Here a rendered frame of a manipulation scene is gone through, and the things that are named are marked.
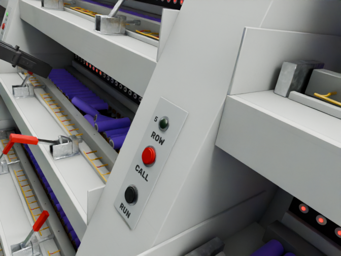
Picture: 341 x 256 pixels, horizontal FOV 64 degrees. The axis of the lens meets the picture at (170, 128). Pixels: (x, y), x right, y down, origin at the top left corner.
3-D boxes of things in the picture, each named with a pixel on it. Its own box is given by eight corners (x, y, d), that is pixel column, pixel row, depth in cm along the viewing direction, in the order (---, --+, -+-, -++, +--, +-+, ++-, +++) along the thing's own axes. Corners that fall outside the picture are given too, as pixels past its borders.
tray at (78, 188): (87, 253, 33) (88, 191, 29) (-3, 89, 74) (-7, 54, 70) (204, 201, 45) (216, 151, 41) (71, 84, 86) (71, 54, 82)
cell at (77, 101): (99, 112, 54) (75, 94, 55) (93, 119, 54) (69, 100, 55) (102, 114, 56) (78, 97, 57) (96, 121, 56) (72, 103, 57)
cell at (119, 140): (141, 131, 48) (107, 138, 44) (146, 131, 47) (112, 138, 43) (142, 141, 48) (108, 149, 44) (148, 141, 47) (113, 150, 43)
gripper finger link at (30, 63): (11, 50, 56) (14, 54, 54) (35, 62, 59) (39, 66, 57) (7, 57, 56) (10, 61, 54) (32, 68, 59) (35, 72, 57)
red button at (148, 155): (147, 167, 25) (154, 152, 25) (138, 159, 26) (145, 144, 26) (155, 168, 26) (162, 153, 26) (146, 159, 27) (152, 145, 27)
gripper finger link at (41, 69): (20, 51, 57) (21, 52, 57) (52, 66, 62) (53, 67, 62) (13, 63, 58) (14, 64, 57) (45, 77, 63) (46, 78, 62)
